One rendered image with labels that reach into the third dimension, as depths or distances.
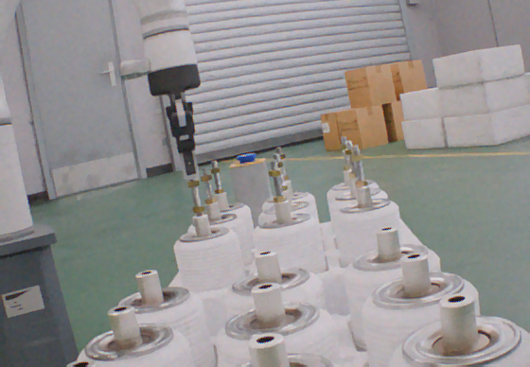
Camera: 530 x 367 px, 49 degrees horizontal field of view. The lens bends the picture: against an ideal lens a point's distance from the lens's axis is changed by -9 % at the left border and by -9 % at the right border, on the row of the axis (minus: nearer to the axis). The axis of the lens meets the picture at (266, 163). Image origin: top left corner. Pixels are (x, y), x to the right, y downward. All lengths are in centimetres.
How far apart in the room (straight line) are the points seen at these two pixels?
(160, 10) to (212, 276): 38
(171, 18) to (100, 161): 515
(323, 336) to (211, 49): 597
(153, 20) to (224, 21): 560
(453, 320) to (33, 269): 69
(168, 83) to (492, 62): 288
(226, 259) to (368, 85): 395
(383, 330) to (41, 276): 60
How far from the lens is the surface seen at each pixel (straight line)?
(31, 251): 94
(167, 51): 89
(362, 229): 88
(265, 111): 654
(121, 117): 608
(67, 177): 597
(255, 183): 129
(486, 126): 358
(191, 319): 60
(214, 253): 89
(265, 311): 48
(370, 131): 475
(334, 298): 87
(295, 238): 88
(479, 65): 354
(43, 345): 97
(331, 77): 695
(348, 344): 61
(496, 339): 39
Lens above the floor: 41
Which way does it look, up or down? 5 degrees down
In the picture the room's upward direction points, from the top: 11 degrees counter-clockwise
